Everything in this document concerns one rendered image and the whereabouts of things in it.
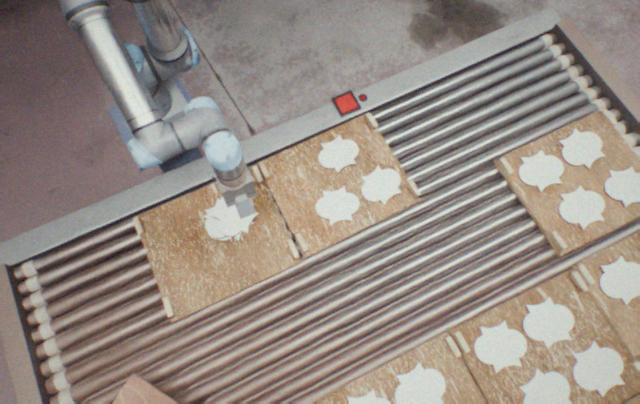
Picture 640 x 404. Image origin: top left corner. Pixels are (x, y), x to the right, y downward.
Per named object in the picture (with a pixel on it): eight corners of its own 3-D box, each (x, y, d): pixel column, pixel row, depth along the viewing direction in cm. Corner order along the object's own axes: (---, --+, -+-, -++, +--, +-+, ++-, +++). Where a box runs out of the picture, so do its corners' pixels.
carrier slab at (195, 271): (134, 219, 161) (133, 217, 160) (256, 167, 168) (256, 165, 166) (173, 323, 149) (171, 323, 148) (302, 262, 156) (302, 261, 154)
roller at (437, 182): (46, 362, 150) (37, 361, 145) (597, 101, 182) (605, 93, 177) (50, 378, 148) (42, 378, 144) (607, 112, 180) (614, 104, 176)
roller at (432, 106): (24, 283, 158) (15, 280, 154) (554, 47, 190) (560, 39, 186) (28, 298, 157) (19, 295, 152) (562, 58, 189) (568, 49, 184)
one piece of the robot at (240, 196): (223, 207, 121) (233, 228, 137) (259, 193, 123) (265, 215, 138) (207, 164, 126) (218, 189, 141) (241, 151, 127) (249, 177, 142)
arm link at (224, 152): (229, 122, 115) (245, 152, 112) (236, 144, 125) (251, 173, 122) (196, 136, 114) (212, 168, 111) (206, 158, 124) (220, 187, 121)
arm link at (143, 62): (113, 80, 163) (94, 51, 151) (154, 62, 165) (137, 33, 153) (126, 108, 158) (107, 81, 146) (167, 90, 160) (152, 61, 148)
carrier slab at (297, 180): (257, 165, 168) (256, 163, 167) (367, 114, 175) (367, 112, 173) (305, 259, 156) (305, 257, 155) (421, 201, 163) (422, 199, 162)
